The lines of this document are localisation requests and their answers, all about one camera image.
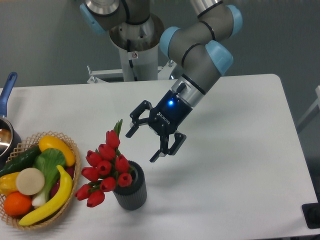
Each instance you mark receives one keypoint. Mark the green cucumber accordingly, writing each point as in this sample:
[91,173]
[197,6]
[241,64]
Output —
[24,160]

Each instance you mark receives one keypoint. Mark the red tulip bouquet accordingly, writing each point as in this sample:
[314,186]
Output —
[108,169]

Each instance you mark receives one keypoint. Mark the black device at table edge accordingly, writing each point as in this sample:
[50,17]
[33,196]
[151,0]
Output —
[311,212]

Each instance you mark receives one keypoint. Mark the yellow lemon squash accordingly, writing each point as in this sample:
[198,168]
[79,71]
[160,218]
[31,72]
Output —
[52,142]

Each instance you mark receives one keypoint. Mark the woven wicker basket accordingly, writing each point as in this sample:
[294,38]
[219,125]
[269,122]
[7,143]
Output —
[26,144]

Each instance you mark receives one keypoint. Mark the yellow banana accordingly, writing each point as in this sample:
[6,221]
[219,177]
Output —
[54,204]

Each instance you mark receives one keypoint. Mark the orange fruit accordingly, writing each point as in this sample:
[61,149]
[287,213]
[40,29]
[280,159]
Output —
[17,204]

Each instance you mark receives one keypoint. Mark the yellow bell pepper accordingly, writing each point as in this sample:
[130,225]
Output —
[8,183]

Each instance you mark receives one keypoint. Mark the blue handled saucepan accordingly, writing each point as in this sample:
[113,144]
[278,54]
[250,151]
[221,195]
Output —
[9,138]

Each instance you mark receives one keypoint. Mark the green bok choy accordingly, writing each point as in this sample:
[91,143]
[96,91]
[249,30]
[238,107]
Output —
[47,163]

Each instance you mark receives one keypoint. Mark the beige round disc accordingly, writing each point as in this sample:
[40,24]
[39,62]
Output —
[30,181]

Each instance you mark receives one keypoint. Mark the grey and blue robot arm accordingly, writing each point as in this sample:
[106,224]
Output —
[197,49]

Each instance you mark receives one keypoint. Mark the white frame at right edge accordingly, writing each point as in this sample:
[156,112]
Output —
[310,113]

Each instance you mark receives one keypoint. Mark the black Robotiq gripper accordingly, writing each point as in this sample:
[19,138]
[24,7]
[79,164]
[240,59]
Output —
[170,115]

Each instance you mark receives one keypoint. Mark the dark red fruit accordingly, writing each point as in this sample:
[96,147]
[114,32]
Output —
[70,170]

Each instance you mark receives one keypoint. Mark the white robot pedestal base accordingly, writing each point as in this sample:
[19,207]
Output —
[138,47]

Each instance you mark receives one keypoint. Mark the dark grey ribbed vase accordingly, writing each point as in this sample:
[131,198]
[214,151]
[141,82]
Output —
[134,196]

